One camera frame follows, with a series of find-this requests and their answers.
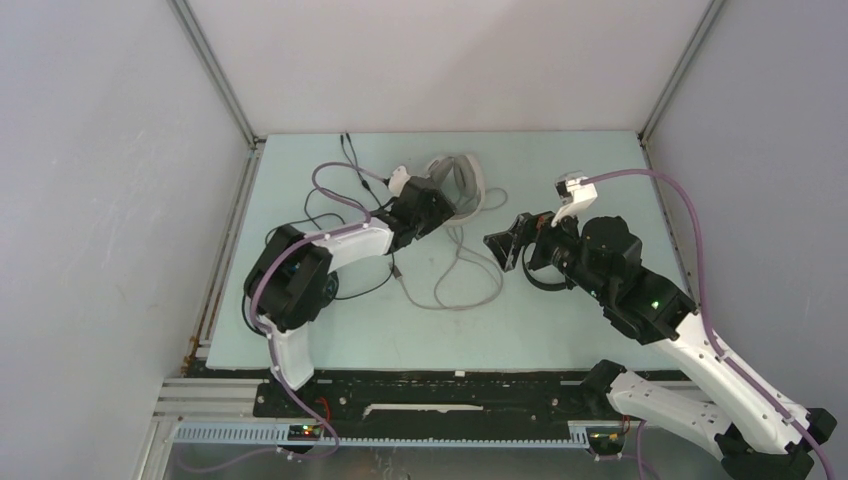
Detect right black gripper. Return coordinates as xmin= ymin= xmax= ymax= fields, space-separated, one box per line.
xmin=482 ymin=201 xmax=610 ymax=302

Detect white headphones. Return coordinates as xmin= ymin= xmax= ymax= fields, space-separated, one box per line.
xmin=426 ymin=154 xmax=487 ymax=227

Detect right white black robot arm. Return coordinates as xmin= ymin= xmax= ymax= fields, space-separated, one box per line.
xmin=483 ymin=212 xmax=837 ymax=479

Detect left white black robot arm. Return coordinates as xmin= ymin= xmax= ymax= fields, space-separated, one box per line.
xmin=244 ymin=176 xmax=456 ymax=417

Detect black blue headphones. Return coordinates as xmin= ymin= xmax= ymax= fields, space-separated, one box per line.
xmin=256 ymin=264 xmax=339 ymax=332

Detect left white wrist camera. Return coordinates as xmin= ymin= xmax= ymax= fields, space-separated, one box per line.
xmin=385 ymin=165 xmax=412 ymax=197

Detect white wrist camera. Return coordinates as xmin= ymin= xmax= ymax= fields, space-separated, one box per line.
xmin=550 ymin=171 xmax=598 ymax=227
xmin=385 ymin=165 xmax=412 ymax=197

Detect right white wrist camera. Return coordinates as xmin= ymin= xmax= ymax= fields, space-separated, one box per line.
xmin=550 ymin=171 xmax=598 ymax=227

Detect black blue headphone cable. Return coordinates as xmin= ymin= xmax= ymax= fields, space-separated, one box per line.
xmin=264 ymin=132 xmax=397 ymax=303

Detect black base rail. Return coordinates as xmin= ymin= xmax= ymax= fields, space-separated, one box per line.
xmin=254 ymin=368 xmax=664 ymax=444

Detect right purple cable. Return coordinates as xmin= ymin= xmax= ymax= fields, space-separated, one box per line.
xmin=582 ymin=168 xmax=838 ymax=480

